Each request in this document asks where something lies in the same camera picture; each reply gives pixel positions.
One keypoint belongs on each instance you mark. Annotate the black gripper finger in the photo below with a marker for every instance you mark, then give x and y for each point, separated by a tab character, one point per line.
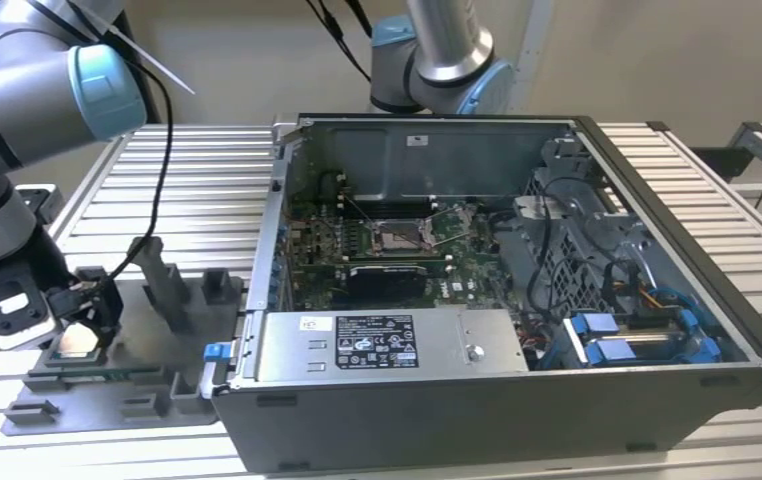
66	305
109	310

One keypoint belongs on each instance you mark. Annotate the silver square CPU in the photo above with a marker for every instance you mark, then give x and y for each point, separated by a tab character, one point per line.
78	341

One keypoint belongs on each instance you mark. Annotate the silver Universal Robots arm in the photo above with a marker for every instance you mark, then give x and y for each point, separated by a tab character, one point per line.
20	100

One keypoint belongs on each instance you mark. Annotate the CPU socket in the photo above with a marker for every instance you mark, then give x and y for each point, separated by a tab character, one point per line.
396	243

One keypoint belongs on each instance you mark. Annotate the black RAM slot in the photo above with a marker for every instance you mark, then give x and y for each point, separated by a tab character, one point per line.
393	198
393	204

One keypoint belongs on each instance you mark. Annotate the green RAM stick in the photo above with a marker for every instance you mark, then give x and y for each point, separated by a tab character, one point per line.
120	374

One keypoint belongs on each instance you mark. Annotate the blue plastic case latch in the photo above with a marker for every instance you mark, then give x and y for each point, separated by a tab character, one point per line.
214	351

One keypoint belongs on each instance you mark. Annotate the grey plastic parts rack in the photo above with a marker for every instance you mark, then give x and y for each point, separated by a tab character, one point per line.
133	400

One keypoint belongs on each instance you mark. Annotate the silver power supply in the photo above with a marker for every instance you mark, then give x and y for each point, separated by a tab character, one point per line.
286	345

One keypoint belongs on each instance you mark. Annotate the black graphics card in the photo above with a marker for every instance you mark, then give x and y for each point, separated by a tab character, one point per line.
387	287

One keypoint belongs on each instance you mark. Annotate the thin metal locking lever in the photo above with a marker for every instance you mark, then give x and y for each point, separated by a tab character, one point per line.
360	209

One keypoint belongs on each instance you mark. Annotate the dark grey PC case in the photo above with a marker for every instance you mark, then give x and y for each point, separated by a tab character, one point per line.
420	425

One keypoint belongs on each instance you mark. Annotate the green motherboard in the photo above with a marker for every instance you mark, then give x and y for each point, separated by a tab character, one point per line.
473	272

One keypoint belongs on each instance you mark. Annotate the grey metal drive cage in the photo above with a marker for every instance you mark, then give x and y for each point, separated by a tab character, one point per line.
573	260

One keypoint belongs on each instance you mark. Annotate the blue disk carrier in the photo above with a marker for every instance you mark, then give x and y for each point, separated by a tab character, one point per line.
596	322
609	352

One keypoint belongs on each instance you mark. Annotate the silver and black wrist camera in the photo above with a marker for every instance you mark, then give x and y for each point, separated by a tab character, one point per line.
9	312

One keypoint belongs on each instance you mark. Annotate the black upright post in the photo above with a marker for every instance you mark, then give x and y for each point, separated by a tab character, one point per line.
149	107

